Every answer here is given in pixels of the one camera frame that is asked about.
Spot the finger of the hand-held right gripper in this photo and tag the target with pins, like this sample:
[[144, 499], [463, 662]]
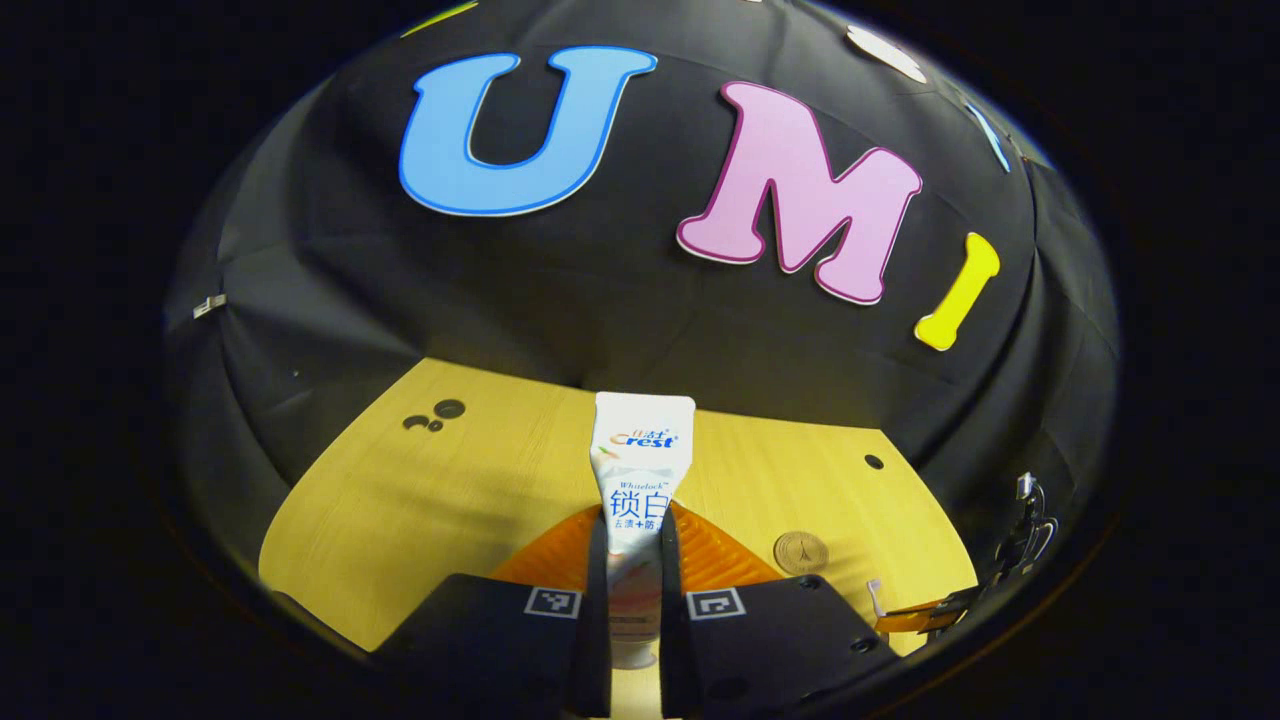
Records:
[[925, 612]]

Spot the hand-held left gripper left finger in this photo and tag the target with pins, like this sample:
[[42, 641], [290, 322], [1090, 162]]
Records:
[[490, 640]]

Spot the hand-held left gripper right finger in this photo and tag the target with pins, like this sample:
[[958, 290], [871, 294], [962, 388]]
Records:
[[770, 640]]

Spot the white toothbrush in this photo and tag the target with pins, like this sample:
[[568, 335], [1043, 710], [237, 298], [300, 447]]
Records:
[[877, 598]]

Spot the round brown coaster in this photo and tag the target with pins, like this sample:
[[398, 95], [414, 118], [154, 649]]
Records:
[[800, 552]]

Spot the white toothpaste tube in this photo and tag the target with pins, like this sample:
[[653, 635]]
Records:
[[640, 450]]

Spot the wooden desktop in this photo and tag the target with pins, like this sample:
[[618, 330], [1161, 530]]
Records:
[[420, 500]]

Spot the black backdrop cloth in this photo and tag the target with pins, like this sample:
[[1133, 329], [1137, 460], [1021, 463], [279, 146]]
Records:
[[600, 300]]

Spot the white cloth clip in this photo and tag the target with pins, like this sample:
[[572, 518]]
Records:
[[208, 305]]

